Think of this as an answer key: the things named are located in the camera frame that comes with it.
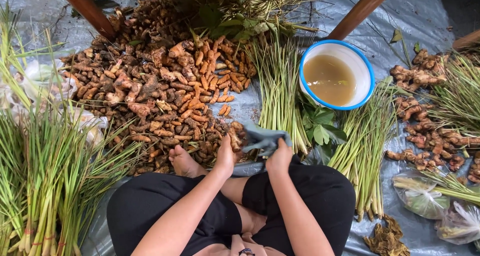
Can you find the white bowl with blue rim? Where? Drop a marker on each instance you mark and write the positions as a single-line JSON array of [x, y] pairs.
[[335, 75]]

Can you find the person's left hand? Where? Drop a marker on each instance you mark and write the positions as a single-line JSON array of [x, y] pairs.
[[224, 158]]

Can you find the tied lemongrass bundles with leaves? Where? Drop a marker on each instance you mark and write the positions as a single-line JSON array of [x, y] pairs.
[[41, 166]]

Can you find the brown knobbly root piece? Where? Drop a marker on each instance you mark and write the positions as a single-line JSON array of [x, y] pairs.
[[236, 136]]

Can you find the loose lemongrass sheaf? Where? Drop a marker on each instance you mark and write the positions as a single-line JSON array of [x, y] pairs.
[[459, 94]]

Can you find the crumpled white plastic bags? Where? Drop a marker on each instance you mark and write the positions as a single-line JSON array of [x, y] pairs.
[[45, 87]]

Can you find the heap of green leafy stalks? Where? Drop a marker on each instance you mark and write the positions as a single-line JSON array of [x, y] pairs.
[[240, 12]]

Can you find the crumpled brown rag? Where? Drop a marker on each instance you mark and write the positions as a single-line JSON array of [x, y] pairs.
[[386, 239]]

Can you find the heap of pale galangal roots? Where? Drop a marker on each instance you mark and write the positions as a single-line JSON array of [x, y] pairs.
[[431, 113]]

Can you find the clear plastic bag of greens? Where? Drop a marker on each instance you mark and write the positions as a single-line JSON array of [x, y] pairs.
[[420, 196]]

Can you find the person's right fingers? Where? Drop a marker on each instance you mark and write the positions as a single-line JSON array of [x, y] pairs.
[[280, 145]]

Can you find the grey plastic tarpaulin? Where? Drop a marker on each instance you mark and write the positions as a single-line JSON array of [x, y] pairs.
[[412, 15]]

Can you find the sprig of green leaves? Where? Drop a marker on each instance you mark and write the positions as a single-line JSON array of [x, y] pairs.
[[320, 126]]

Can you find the short lemongrass bundle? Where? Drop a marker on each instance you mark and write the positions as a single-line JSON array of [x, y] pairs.
[[277, 87]]

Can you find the person's black shorts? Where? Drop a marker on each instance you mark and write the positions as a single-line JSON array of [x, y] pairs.
[[157, 207]]

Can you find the long lemongrass bundle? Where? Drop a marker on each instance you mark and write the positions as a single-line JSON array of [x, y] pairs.
[[363, 147]]

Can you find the person's bare foot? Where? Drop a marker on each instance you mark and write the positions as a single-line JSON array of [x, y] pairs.
[[183, 161]]

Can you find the person's right hand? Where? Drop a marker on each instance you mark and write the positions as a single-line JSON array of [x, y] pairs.
[[279, 160]]

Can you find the grey cleaning cloth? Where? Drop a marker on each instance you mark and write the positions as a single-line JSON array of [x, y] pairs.
[[264, 137]]

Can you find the brown wooden table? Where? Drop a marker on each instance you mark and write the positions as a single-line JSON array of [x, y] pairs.
[[90, 10]]

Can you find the person's left fingers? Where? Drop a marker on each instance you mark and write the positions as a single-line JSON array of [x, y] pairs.
[[226, 142]]

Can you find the brown wooden post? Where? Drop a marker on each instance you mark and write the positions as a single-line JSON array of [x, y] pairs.
[[467, 41]]

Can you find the heap of brown unwashed roots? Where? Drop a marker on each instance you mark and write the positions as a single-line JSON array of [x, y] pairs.
[[150, 91]]

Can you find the pile of orange cleaned turmeric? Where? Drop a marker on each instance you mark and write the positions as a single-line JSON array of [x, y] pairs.
[[215, 74]]

